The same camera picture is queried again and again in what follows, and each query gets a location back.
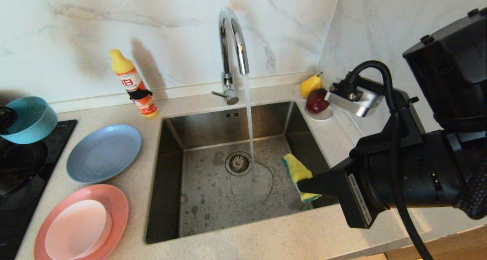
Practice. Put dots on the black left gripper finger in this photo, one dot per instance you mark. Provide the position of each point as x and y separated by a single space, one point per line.
7 120

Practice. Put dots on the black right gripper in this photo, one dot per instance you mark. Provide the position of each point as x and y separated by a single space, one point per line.
355 191

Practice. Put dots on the teal bowl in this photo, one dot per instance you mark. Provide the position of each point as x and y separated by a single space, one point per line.
34 119

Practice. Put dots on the yellow green sponge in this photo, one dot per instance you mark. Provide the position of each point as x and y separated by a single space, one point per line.
296 168

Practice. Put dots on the pale pink bowl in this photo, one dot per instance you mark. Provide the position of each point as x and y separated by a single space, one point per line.
78 229

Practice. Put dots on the orange dish soap bottle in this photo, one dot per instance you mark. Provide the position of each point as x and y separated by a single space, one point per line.
133 83

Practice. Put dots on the chrome gooseneck faucet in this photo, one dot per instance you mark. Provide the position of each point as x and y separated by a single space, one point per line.
228 43

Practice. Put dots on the stainless steel sink basin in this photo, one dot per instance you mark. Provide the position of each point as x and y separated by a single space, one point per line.
205 138

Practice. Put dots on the small white dish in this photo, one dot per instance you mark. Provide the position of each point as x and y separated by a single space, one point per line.
322 117

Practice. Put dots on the black glass cooktop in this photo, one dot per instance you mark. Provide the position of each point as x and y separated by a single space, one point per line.
23 199

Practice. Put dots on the dark red apple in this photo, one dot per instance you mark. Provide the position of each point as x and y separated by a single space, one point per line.
315 102

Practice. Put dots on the round metal drain strainer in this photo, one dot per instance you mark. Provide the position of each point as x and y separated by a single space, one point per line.
238 163

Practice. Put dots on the running water stream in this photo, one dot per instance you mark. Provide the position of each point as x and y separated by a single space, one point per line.
249 115

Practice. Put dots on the yellow pear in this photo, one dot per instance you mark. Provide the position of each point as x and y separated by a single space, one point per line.
309 85

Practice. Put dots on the blue plate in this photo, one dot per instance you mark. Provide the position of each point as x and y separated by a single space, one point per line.
102 153

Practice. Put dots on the pink plate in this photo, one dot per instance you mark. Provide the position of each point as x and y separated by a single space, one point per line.
120 206

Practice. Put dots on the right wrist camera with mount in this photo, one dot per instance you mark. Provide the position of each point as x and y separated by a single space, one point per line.
357 100

